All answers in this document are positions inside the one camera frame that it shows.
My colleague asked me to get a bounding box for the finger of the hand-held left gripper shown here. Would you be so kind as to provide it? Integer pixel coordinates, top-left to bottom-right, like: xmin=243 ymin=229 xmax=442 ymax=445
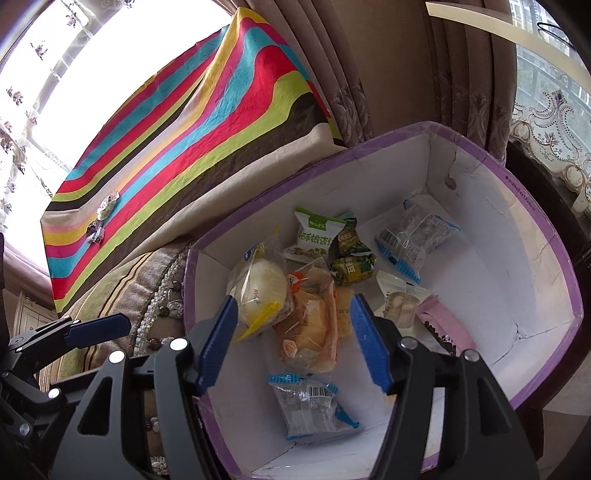
xmin=14 ymin=376 xmax=81 ymax=414
xmin=9 ymin=314 xmax=132 ymax=365

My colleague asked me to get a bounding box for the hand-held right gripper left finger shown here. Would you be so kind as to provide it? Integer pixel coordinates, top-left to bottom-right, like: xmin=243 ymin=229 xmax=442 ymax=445
xmin=48 ymin=295 xmax=238 ymax=480

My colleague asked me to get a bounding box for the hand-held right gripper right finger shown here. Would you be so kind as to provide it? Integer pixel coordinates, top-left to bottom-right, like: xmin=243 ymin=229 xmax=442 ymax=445
xmin=349 ymin=293 xmax=541 ymax=480

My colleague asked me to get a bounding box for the small bread packet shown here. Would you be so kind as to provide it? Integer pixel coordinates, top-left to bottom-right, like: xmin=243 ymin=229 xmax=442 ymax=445
xmin=333 ymin=286 xmax=356 ymax=340

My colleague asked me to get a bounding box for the white pastry packet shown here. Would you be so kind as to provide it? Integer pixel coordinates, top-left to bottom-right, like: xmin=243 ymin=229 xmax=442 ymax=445
xmin=374 ymin=270 xmax=432 ymax=335
xmin=96 ymin=190 xmax=121 ymax=220

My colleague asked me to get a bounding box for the sliced bread packet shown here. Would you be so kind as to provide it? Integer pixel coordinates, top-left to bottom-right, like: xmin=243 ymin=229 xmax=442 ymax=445
xmin=274 ymin=258 xmax=339 ymax=374

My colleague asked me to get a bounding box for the olive gold snack packet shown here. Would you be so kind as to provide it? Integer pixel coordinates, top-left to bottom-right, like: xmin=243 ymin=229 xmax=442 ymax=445
xmin=330 ymin=254 xmax=377 ymax=287

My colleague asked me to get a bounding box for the round bun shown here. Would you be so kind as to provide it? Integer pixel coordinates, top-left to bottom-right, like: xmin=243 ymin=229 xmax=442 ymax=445
xmin=228 ymin=228 xmax=296 ymax=342

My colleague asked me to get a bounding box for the pink snack packet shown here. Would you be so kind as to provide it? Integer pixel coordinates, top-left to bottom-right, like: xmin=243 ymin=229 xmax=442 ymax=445
xmin=416 ymin=295 xmax=476 ymax=356

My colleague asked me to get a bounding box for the clear packet with blue edges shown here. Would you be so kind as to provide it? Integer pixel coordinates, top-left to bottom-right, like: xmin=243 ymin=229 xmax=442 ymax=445
xmin=268 ymin=373 xmax=361 ymax=446
xmin=374 ymin=199 xmax=462 ymax=284

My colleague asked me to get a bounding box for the green crinkled snack packet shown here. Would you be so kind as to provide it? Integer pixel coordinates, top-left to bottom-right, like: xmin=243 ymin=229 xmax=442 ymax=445
xmin=337 ymin=212 xmax=372 ymax=259

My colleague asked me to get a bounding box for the white and green snack packet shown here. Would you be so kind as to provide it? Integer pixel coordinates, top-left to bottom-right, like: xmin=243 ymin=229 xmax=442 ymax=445
xmin=283 ymin=205 xmax=349 ymax=266

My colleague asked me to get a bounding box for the purple rimmed cardboard box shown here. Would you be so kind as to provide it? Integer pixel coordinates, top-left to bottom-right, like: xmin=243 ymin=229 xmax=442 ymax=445
xmin=184 ymin=121 xmax=583 ymax=480

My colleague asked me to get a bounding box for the striped sofa cushion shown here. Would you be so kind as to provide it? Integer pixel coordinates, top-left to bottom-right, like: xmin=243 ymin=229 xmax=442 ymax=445
xmin=46 ymin=237 xmax=199 ymax=480

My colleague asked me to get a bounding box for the colourful striped cloth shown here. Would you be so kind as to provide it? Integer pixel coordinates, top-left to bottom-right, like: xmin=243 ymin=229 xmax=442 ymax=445
xmin=41 ymin=7 xmax=345 ymax=315

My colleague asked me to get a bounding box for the sheer floral curtain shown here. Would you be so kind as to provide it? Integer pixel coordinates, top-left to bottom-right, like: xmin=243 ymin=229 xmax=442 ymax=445
xmin=0 ymin=0 xmax=232 ymax=232

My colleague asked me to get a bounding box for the brown patterned curtain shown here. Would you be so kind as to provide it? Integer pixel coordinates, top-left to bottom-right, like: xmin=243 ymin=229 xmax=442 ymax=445
xmin=259 ymin=0 xmax=518 ymax=162

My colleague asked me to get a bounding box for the white lace curtain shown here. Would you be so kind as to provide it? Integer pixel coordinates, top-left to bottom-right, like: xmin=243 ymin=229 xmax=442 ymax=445
xmin=508 ymin=88 xmax=591 ymax=213

